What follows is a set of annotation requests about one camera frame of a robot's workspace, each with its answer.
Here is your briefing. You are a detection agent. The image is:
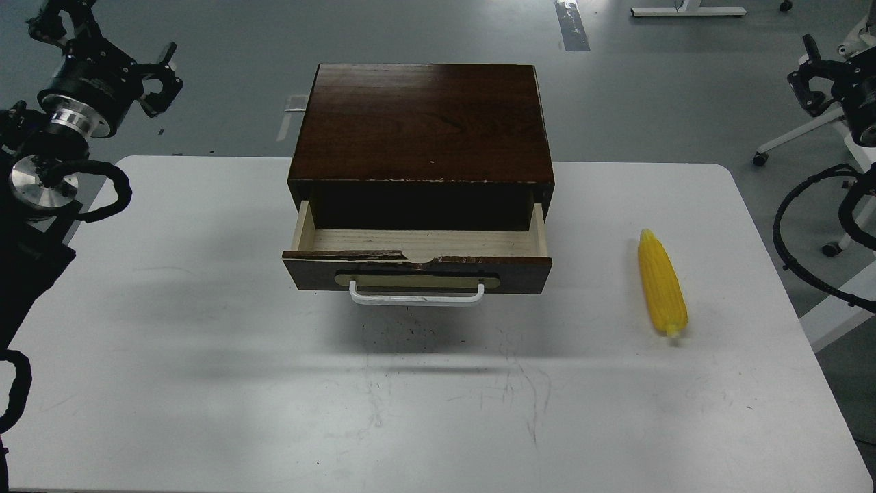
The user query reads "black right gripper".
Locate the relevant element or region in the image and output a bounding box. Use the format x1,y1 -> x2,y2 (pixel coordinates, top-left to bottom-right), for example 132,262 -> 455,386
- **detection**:
786,34 -> 875,149

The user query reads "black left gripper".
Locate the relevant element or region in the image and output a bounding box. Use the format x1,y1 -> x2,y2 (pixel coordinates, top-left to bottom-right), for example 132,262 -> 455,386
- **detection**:
27,1 -> 184,118

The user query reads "yellow corn cob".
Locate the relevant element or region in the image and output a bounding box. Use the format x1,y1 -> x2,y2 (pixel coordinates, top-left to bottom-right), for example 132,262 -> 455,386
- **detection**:
637,229 -> 688,339

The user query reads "wooden drawer with white handle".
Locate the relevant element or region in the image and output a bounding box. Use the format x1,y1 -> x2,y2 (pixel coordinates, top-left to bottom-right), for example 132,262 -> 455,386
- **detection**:
281,202 -> 553,307

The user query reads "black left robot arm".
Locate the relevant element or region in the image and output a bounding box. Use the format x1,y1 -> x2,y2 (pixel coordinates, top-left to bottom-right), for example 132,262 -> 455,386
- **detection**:
1,1 -> 183,433

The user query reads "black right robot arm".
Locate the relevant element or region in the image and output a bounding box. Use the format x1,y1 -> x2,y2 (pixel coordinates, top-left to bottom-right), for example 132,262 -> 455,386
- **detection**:
772,34 -> 875,313

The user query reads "white desk leg base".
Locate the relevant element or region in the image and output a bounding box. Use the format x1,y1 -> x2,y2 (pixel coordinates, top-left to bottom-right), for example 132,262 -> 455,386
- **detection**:
630,1 -> 747,18

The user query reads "dark wooden cabinet box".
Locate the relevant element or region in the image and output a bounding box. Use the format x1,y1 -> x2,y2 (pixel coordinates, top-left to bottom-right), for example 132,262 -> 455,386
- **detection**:
287,63 -> 556,230

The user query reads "grey floor tape strip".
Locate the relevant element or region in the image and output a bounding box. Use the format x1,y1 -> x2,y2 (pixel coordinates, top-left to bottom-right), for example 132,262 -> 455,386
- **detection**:
553,1 -> 591,52

